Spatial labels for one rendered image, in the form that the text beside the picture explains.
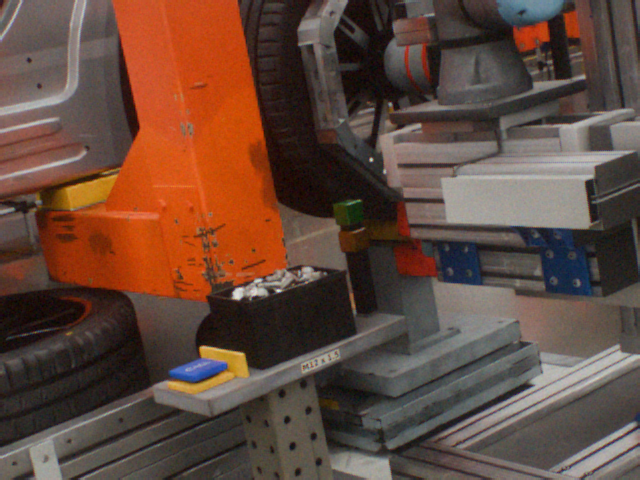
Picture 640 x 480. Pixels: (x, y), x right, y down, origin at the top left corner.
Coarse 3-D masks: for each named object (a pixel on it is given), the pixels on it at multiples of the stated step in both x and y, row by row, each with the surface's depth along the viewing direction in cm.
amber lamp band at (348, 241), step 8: (344, 232) 219; (352, 232) 217; (360, 232) 218; (344, 240) 219; (352, 240) 217; (360, 240) 218; (368, 240) 220; (344, 248) 219; (352, 248) 218; (360, 248) 218
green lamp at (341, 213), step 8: (352, 200) 219; (336, 208) 218; (344, 208) 216; (352, 208) 217; (360, 208) 218; (336, 216) 219; (344, 216) 217; (352, 216) 217; (360, 216) 218; (344, 224) 218; (352, 224) 217
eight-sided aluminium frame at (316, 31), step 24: (312, 0) 242; (336, 0) 238; (312, 24) 237; (336, 24) 238; (312, 48) 240; (312, 72) 240; (336, 72) 239; (312, 96) 241; (336, 96) 240; (336, 120) 239; (336, 144) 240; (360, 144) 243; (360, 168) 249; (384, 168) 248; (384, 192) 253
